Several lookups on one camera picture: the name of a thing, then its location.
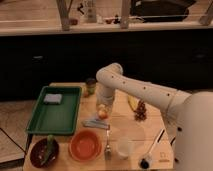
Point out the green jar with lid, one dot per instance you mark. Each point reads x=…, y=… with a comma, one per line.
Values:
x=91, y=85

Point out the grey folded cloth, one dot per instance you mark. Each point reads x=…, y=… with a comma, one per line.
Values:
x=94, y=122

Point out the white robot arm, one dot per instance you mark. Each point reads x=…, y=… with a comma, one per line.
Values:
x=194, y=112

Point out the green cucumber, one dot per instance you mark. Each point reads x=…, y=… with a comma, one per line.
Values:
x=50, y=139

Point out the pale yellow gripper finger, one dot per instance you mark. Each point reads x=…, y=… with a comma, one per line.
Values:
x=109, y=109

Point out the dark red grapes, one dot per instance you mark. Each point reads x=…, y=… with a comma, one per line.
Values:
x=140, y=112

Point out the yellow banana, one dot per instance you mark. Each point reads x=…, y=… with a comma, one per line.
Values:
x=133, y=103

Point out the white cup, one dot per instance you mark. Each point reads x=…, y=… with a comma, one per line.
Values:
x=124, y=147

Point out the dark brown bowl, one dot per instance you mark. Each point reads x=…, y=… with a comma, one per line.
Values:
x=38, y=152

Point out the wooden shelf with clutter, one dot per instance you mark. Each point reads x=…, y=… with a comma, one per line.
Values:
x=33, y=17

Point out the red orange bowl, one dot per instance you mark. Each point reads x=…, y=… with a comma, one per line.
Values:
x=85, y=146

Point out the green plastic tray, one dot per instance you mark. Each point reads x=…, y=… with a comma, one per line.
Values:
x=56, y=119

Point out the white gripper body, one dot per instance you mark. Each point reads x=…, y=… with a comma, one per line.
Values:
x=105, y=95

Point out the silver fork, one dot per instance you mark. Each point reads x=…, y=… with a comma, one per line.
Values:
x=107, y=150

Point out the black white brush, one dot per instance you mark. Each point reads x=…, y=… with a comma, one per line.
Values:
x=146, y=160

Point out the orange apple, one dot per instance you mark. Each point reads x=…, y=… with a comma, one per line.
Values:
x=102, y=112

